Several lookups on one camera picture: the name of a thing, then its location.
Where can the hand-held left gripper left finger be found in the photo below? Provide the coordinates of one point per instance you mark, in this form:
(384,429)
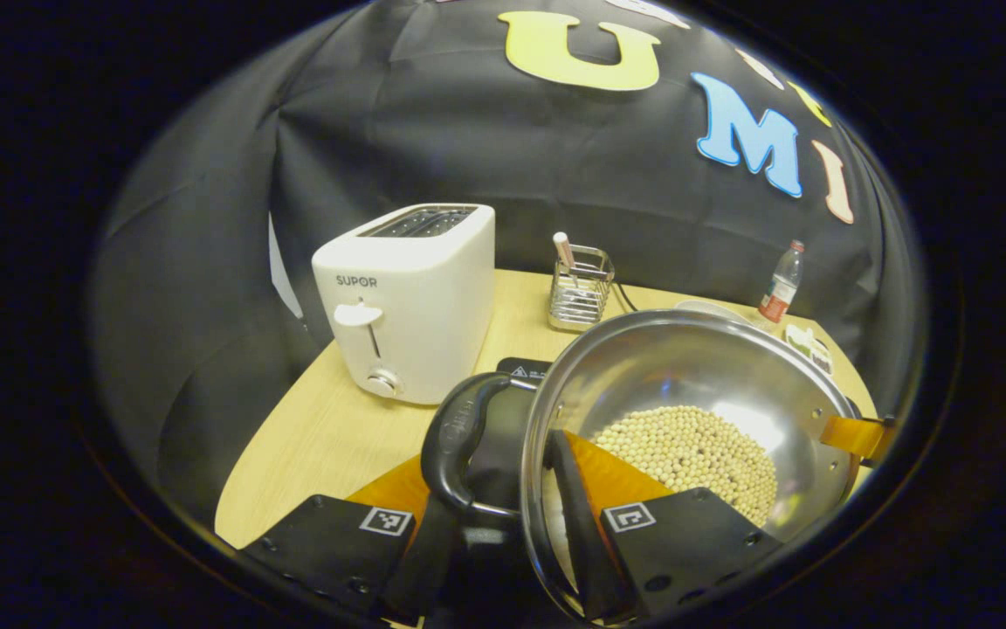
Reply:
(337,550)

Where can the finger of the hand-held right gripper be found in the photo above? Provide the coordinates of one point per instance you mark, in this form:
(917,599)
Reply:
(857,434)

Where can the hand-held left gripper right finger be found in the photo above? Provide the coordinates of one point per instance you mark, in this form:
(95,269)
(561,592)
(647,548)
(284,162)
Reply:
(595,542)

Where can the black induction cooktop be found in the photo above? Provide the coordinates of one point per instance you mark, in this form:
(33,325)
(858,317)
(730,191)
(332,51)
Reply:
(522,369)

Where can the white divided dish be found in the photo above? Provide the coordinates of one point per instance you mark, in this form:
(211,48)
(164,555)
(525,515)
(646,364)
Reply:
(809,347)

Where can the pile of soybeans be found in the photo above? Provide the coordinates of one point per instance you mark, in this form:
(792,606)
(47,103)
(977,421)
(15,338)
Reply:
(695,445)

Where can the clear plastic bottle red label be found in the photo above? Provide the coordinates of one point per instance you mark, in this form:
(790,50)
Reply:
(781,293)

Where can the white toaster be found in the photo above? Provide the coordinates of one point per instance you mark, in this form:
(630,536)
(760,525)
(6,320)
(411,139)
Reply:
(424,314)

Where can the white sheet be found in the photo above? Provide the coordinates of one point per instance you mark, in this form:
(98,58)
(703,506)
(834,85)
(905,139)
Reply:
(283,271)

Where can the pink-tipped white stick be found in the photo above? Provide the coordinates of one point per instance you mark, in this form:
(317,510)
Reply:
(563,249)

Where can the black backdrop cloth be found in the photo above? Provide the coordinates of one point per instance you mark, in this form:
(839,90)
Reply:
(512,148)

